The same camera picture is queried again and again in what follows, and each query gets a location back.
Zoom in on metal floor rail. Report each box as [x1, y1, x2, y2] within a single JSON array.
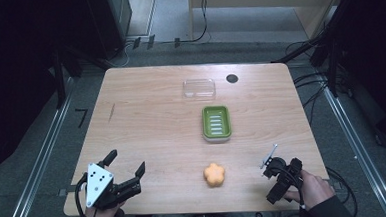
[[322, 83, 386, 217], [0, 77, 83, 217]]

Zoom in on black metal stand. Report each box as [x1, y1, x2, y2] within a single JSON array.
[[50, 42, 116, 111], [269, 29, 350, 102]]

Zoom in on green soap dish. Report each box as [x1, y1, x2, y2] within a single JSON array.
[[200, 105, 233, 144]]

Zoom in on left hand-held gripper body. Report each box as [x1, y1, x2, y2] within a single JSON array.
[[83, 159, 144, 211]]

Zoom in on black cable loop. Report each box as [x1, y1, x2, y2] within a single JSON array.
[[324, 164, 360, 217]]

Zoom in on white floor cable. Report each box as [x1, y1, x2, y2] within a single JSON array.
[[108, 39, 138, 69]]

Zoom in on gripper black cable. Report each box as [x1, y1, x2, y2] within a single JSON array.
[[273, 164, 309, 217], [72, 172, 92, 217]]

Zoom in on black round table grommet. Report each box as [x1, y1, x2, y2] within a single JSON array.
[[225, 73, 240, 85]]

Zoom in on hanging black cable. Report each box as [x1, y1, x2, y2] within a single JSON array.
[[157, 0, 213, 46]]

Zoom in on person's right hand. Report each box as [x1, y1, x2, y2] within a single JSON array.
[[281, 167, 336, 212]]

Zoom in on person's left hand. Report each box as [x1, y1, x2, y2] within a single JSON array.
[[84, 201, 127, 217]]

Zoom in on black floor cables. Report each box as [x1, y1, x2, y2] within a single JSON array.
[[291, 70, 333, 126]]

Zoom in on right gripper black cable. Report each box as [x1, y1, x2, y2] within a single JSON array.
[[273, 164, 309, 217]]

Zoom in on orange flower-shaped soap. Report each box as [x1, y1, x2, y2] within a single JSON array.
[[202, 162, 227, 189]]

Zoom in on clear plastic container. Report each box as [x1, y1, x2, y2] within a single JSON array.
[[182, 77, 218, 101]]

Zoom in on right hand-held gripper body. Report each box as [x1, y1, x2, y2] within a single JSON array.
[[258, 142, 299, 194]]

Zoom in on black cabinet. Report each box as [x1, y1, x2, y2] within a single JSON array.
[[84, 0, 135, 61]]

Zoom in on light wooden furniture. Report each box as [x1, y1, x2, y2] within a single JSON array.
[[188, 0, 351, 46]]

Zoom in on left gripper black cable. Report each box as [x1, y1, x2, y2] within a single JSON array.
[[72, 172, 92, 217]]

